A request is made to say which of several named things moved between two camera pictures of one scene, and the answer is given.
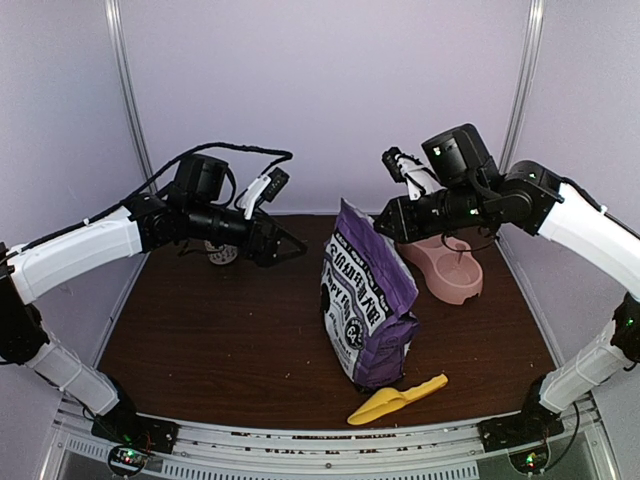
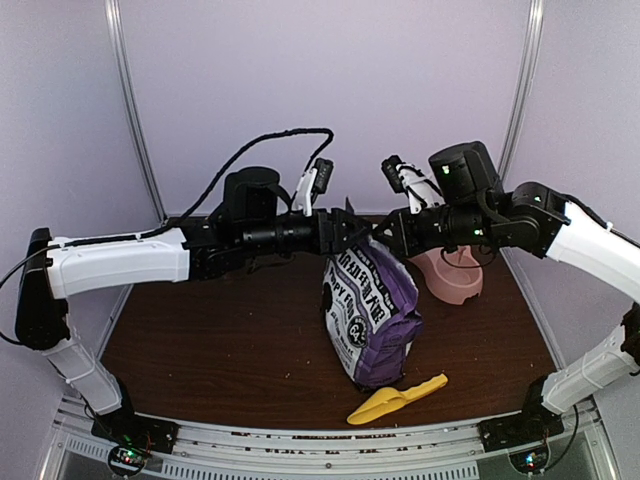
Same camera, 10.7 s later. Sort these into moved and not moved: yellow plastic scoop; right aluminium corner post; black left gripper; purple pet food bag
Moved: black left gripper
Not moved: purple pet food bag; yellow plastic scoop; right aluminium corner post
